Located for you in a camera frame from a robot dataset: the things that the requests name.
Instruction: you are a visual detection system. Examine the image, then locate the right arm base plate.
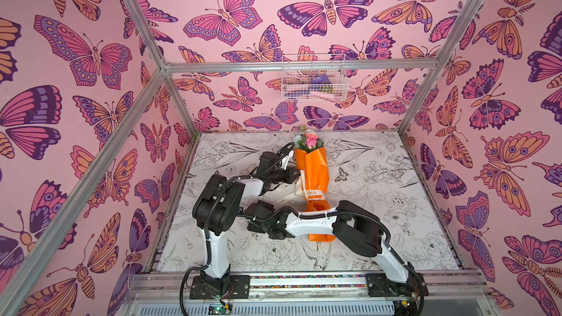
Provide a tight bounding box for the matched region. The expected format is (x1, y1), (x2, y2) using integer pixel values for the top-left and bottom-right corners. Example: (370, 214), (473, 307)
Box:
(365, 272), (429, 299)

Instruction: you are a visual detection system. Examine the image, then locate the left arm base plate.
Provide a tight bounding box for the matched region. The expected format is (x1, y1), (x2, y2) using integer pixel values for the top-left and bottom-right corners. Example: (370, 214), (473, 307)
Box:
(190, 275), (250, 300)

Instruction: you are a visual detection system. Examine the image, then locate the white fake flower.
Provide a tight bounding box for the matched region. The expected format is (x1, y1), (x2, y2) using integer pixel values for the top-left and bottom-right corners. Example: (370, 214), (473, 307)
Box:
(294, 134), (308, 151)

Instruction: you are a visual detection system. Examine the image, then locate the white wire basket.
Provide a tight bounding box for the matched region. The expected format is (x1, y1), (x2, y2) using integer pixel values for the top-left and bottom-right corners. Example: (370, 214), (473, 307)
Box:
(280, 54), (349, 103)

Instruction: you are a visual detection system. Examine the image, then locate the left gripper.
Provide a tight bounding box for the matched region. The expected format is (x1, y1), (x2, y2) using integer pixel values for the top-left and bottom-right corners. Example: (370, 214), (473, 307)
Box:
(267, 165), (304, 185)

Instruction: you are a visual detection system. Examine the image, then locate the green circuit board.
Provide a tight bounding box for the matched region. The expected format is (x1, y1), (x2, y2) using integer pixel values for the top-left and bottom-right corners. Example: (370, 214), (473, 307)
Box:
(208, 304), (232, 315)

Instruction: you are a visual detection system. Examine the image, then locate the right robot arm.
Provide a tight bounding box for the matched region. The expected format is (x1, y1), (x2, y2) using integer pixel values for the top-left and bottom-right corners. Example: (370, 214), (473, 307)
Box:
(237, 200), (429, 301)

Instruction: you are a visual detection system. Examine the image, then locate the pink fake rose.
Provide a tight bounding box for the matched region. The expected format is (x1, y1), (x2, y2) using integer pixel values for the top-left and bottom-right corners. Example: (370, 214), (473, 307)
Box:
(301, 129), (324, 153)

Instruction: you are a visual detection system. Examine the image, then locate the orange wrapping paper sheet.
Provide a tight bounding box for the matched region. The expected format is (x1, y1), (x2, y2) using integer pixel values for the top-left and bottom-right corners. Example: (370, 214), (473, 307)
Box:
(293, 145), (337, 243)

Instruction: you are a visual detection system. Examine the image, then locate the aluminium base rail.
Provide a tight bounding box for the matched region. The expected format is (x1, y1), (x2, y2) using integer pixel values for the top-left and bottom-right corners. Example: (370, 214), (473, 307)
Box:
(120, 270), (502, 315)

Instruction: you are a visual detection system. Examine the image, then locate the white ribbon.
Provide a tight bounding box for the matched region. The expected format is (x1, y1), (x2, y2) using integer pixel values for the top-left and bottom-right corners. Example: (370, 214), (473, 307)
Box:
(296, 180), (325, 201)

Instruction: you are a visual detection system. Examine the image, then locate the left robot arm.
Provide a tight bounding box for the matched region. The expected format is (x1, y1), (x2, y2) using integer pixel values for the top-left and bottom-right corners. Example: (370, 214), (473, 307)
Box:
(193, 143), (299, 280)

